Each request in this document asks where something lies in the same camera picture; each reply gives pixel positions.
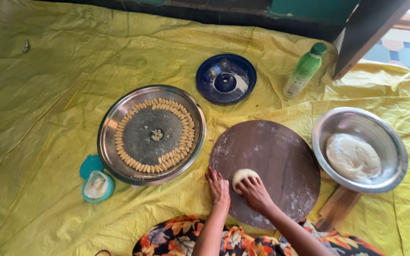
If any teal plastic container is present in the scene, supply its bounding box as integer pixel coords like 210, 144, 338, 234
81, 170, 115, 203

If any dark blue round plate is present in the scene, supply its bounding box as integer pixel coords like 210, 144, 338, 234
196, 53, 257, 105

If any large white dough mass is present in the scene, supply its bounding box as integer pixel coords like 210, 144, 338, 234
326, 133, 382, 182

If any ring of shaped dough pieces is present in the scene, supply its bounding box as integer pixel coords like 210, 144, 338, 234
115, 97, 196, 174

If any small clear plastic bottle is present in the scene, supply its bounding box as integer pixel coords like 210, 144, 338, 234
205, 59, 231, 82

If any round brown wooden rolling board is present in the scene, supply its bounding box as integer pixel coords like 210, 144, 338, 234
209, 120, 321, 230

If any clear plastic bag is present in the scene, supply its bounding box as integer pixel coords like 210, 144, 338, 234
84, 171, 109, 199

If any steel mixing bowl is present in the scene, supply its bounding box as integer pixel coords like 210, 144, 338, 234
312, 107, 408, 194

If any light wooden plank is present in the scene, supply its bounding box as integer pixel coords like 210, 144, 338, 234
313, 186, 362, 232

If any green plastic bottle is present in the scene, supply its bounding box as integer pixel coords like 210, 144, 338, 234
283, 43, 327, 99

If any round steel tray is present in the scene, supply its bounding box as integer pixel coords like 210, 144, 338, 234
97, 85, 206, 186

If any dark wooden furniture leg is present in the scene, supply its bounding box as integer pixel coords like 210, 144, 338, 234
333, 0, 410, 80

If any small dough ball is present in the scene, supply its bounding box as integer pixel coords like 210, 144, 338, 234
232, 169, 261, 194

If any white flour heap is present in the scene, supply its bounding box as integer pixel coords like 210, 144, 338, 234
235, 75, 249, 92

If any teal container lid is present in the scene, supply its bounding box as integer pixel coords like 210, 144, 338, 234
80, 155, 105, 180

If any person's left hand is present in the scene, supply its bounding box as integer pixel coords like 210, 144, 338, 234
205, 167, 231, 210

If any person's right hand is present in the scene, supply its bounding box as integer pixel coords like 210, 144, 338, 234
235, 176, 275, 214

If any yellow plastic floor sheet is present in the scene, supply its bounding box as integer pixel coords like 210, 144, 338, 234
0, 0, 410, 256

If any person's floral clothing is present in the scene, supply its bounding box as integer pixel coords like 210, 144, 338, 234
133, 215, 385, 256

